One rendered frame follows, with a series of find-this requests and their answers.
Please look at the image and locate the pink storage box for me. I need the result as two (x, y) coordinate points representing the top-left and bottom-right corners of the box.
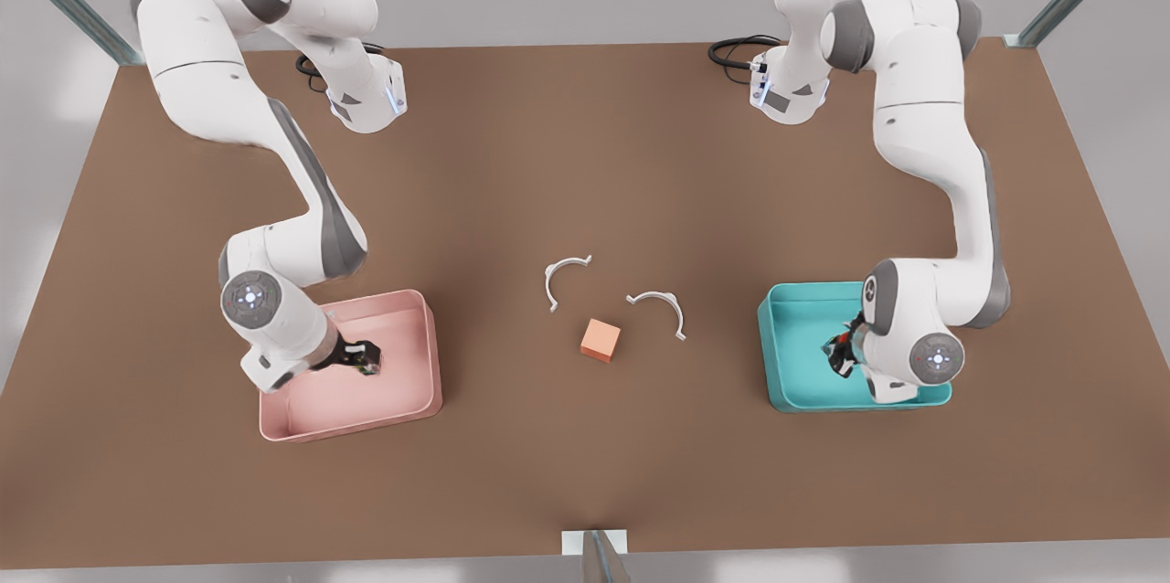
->
(259, 290), (443, 444)

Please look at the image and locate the blue storage box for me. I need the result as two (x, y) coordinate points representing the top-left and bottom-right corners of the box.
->
(757, 281), (952, 414)

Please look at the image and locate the white curved clip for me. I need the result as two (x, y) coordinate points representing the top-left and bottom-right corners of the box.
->
(544, 255), (593, 313)
(626, 291), (687, 342)

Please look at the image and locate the orange cube block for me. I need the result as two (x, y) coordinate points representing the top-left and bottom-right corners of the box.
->
(580, 319), (622, 364)

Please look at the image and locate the black cable loop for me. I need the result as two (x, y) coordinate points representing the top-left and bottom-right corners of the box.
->
(295, 42), (387, 94)
(708, 35), (784, 89)

